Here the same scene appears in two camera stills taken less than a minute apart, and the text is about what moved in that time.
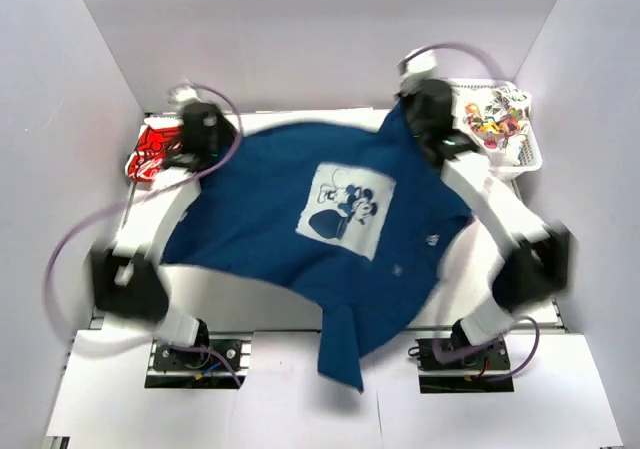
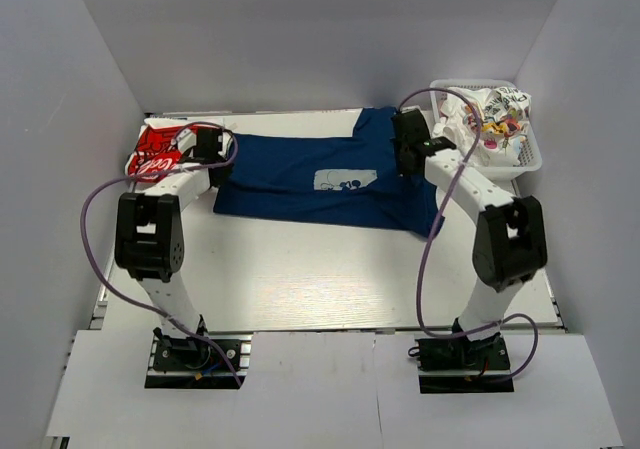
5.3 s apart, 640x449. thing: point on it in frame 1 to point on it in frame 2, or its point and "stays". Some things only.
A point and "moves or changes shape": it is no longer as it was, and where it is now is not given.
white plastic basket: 529,154 stays
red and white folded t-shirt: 159,135 stays
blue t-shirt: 344,220 moves or changes shape
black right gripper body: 428,111 to 403,159
